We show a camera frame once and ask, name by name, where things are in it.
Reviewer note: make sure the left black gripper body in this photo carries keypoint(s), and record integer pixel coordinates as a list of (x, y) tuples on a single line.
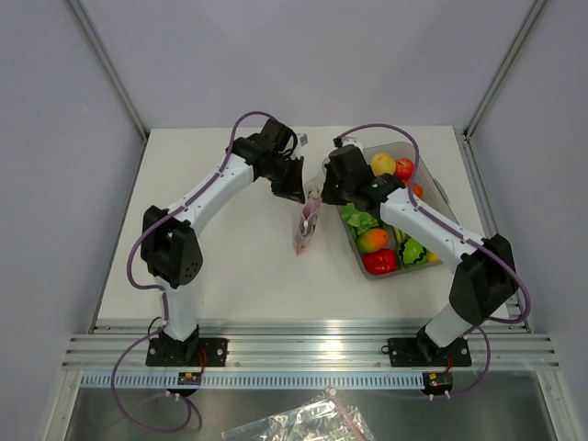
[(278, 170)]

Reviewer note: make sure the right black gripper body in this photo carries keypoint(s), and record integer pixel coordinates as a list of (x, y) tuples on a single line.
[(345, 191)]

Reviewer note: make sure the toy carrot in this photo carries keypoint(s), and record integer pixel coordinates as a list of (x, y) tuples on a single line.
[(306, 228)]

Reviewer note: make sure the clear dotted zip bag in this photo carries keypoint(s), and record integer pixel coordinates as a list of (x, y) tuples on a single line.
[(312, 190)]

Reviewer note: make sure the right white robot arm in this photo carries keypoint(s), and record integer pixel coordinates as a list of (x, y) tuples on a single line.
[(483, 268)]

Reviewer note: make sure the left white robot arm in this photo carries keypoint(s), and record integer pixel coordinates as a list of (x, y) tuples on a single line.
[(169, 239)]

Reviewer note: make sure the grey plastic food tray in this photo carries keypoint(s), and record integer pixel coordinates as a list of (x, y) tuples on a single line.
[(435, 197)]

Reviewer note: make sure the toy yellow pear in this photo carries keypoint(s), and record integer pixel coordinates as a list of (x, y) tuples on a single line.
[(383, 164)]

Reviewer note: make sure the toy napa cabbage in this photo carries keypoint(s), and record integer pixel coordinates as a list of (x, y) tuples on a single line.
[(357, 221)]

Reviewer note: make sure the toy red apple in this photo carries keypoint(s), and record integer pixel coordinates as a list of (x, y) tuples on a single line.
[(404, 168)]

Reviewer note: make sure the toy mango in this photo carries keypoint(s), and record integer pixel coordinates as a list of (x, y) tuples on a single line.
[(372, 240)]

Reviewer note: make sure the toy red bell pepper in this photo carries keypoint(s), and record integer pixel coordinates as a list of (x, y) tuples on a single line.
[(380, 263)]

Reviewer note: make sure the spare clear plastic bags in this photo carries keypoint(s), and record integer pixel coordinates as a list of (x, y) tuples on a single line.
[(324, 417)]

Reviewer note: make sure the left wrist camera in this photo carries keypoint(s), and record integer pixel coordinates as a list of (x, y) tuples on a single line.
[(302, 138)]

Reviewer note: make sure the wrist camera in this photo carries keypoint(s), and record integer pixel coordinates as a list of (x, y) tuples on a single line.
[(302, 138), (342, 141)]

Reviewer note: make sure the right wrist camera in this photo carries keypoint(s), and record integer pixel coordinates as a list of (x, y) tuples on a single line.
[(342, 141)]

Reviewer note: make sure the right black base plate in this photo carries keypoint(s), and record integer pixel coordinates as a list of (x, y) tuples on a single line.
[(404, 352)]

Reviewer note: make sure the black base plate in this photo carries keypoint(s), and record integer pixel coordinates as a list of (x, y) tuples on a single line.
[(404, 352), (206, 352)]

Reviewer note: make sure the white slotted cable duct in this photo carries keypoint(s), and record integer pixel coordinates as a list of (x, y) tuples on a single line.
[(221, 380)]

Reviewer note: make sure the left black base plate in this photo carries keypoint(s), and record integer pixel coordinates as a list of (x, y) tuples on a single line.
[(206, 352)]

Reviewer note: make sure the aluminium mounting rail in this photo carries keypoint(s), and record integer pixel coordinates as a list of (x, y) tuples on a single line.
[(309, 346)]

